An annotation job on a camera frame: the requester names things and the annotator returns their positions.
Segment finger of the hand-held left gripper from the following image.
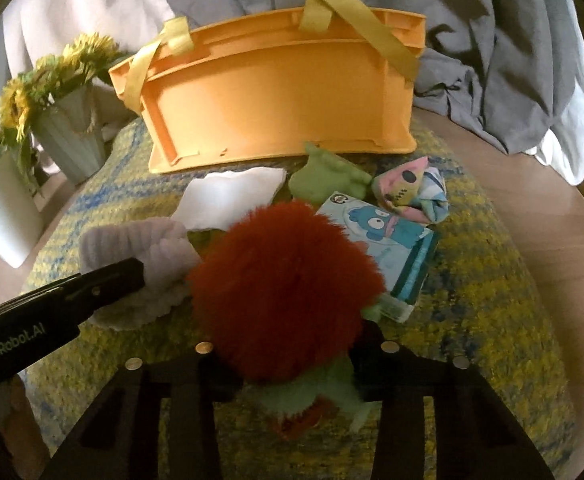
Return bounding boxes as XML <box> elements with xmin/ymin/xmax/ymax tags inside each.
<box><xmin>0</xmin><ymin>258</ymin><xmax>148</xmax><ymax>331</ymax></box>

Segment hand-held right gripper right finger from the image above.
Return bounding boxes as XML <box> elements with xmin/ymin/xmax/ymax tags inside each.
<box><xmin>349</xmin><ymin>320</ymin><xmax>558</xmax><ymax>480</ymax></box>

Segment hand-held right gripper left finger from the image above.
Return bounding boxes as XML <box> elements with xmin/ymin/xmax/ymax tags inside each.
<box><xmin>39</xmin><ymin>341</ymin><xmax>238</xmax><ymax>480</ymax></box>

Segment lilac fuzzy sock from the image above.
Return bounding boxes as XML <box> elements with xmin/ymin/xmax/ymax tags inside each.
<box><xmin>78</xmin><ymin>218</ymin><xmax>203</xmax><ymax>332</ymax></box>

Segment blue cartoon tissue packet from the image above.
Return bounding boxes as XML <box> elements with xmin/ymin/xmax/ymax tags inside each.
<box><xmin>314</xmin><ymin>190</ymin><xmax>441</xmax><ymax>323</ymax></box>

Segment orange furry green plush toy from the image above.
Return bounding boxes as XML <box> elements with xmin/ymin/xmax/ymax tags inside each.
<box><xmin>187</xmin><ymin>199</ymin><xmax>398</xmax><ymax>443</ymax></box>

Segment white soft cloth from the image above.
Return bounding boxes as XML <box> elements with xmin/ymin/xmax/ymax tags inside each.
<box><xmin>171</xmin><ymin>167</ymin><xmax>288</xmax><ymax>233</ymax></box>

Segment pastel printed cloth bundle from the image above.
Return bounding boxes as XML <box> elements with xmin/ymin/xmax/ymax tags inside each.
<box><xmin>372</xmin><ymin>156</ymin><xmax>448</xmax><ymax>226</ymax></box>

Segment green fuzzy mitten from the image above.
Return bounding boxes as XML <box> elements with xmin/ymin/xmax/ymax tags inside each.
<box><xmin>289</xmin><ymin>142</ymin><xmax>373</xmax><ymax>208</ymax></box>

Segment orange plastic crate yellow straps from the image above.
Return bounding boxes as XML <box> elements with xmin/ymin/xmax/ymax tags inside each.
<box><xmin>108</xmin><ymin>0</ymin><xmax>428</xmax><ymax>176</ymax></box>

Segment yellow blue plaid mat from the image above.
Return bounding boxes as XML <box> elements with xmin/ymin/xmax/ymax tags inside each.
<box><xmin>22</xmin><ymin>115</ymin><xmax>580</xmax><ymax>480</ymax></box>

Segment white plant pot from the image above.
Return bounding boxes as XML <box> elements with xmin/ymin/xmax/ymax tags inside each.
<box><xmin>0</xmin><ymin>152</ymin><xmax>51</xmax><ymax>268</ymax></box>

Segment pale ribbed vase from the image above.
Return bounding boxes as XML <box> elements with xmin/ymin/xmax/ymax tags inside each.
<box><xmin>32</xmin><ymin>85</ymin><xmax>111</xmax><ymax>186</ymax></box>

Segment sunflower bouquet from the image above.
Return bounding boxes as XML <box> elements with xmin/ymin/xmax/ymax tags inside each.
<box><xmin>0</xmin><ymin>32</ymin><xmax>129</xmax><ymax>133</ymax></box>

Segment pink curtain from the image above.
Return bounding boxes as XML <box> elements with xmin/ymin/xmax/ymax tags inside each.
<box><xmin>2</xmin><ymin>0</ymin><xmax>175</xmax><ymax>121</ymax></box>

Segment white sheer curtain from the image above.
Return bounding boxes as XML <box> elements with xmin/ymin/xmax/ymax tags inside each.
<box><xmin>536</xmin><ymin>0</ymin><xmax>584</xmax><ymax>187</ymax></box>

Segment wide grey curtain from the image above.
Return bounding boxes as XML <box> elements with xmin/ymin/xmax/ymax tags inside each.
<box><xmin>142</xmin><ymin>0</ymin><xmax>584</xmax><ymax>157</ymax></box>

